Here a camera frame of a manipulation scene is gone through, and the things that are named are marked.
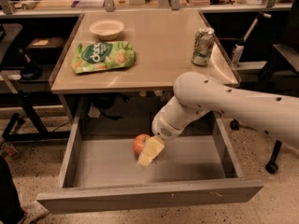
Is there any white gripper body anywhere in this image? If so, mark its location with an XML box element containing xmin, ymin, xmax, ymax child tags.
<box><xmin>151</xmin><ymin>112</ymin><xmax>181</xmax><ymax>141</ymax></box>

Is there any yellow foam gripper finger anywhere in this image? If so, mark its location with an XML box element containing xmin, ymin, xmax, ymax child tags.
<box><xmin>137</xmin><ymin>136</ymin><xmax>164</xmax><ymax>168</ymax></box>

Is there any red apple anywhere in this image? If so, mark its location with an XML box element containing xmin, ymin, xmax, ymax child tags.
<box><xmin>133</xmin><ymin>133</ymin><xmax>150</xmax><ymax>156</ymax></box>

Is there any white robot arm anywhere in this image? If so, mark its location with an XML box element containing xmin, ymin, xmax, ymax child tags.
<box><xmin>137</xmin><ymin>72</ymin><xmax>299</xmax><ymax>168</ymax></box>

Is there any open grey drawer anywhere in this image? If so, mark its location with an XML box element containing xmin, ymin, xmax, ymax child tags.
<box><xmin>36</xmin><ymin>95</ymin><xmax>264</xmax><ymax>216</ymax></box>

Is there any green chip bag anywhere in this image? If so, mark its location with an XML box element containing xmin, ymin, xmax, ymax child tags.
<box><xmin>72</xmin><ymin>41</ymin><xmax>135</xmax><ymax>74</ymax></box>

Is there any white paper bowl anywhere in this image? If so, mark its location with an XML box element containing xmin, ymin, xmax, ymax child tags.
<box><xmin>89</xmin><ymin>20</ymin><xmax>124</xmax><ymax>41</ymax></box>

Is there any black office chair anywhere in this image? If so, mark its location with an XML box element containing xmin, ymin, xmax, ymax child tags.
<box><xmin>230</xmin><ymin>3</ymin><xmax>299</xmax><ymax>175</ymax></box>

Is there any black joystick device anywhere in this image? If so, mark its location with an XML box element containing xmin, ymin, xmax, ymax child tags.
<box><xmin>18</xmin><ymin>48</ymin><xmax>42</xmax><ymax>80</ymax></box>

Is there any black box on shelf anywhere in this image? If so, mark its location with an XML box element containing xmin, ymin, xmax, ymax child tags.
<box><xmin>26</xmin><ymin>36</ymin><xmax>64</xmax><ymax>56</ymax></box>

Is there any black stand frame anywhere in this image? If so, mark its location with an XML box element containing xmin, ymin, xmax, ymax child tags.
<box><xmin>0</xmin><ymin>75</ymin><xmax>71</xmax><ymax>143</ymax></box>

